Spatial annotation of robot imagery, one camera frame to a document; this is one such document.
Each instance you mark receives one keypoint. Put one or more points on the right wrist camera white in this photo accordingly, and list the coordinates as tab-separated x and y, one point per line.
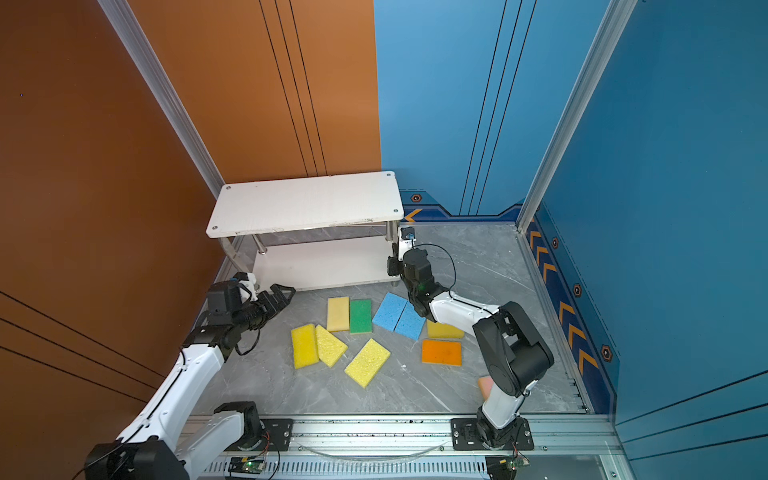
406	241

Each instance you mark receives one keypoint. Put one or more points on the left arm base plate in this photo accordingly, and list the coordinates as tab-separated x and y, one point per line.
276	434

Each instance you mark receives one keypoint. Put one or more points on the blue sponge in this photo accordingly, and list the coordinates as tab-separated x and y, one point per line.
410	323
389	312

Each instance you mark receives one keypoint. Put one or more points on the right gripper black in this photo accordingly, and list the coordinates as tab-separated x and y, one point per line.
394	264

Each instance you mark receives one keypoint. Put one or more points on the right aluminium corner post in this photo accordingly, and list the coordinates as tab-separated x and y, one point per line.
606	39

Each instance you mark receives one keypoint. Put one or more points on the white two-tier shelf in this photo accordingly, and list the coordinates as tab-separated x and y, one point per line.
311	233

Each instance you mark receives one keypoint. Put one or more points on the orange sponge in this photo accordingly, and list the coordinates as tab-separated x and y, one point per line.
438	352

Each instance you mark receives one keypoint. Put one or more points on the yellow sponge right side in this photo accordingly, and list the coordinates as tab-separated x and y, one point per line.
439	331

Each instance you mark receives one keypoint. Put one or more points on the circuit board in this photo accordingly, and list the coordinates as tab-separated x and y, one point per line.
246	465
505	467

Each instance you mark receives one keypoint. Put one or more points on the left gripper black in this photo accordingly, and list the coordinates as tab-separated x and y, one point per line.
270	307

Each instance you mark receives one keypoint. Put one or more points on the pale yellow sponge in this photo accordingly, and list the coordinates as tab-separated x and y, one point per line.
338	314

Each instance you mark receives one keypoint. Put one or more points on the green scrub sponge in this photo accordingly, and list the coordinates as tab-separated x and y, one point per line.
360	316

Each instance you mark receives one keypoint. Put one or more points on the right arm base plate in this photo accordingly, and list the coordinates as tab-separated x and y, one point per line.
472	434

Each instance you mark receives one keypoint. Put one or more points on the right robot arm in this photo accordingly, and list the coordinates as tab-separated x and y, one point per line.
515	354

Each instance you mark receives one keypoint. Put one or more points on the blue sponge right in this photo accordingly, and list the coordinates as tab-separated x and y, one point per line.
410	323

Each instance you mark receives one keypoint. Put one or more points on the aluminium corner post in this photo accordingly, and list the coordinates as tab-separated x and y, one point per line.
606	39
138	46

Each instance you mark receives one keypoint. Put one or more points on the left aluminium corner post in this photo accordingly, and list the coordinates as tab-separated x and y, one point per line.
138	46

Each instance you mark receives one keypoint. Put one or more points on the left circuit board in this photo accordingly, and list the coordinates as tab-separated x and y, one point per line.
246	465

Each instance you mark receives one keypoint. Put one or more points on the bright yellow foam sponge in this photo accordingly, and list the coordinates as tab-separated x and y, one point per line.
304	344

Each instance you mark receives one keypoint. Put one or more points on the blue sponge left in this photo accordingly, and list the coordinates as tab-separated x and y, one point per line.
389	312

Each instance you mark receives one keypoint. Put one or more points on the aluminium front rail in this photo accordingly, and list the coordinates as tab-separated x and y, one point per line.
419	446

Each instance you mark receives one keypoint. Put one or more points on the yellow porous sponge large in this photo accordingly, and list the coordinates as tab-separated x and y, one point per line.
367	363

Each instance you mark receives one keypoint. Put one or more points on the right circuit board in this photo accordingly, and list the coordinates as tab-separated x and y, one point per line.
505	467

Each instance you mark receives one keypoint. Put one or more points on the pink sponge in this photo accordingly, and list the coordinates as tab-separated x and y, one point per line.
485	385

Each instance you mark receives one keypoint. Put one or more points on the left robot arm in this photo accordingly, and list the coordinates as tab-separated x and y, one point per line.
151	446

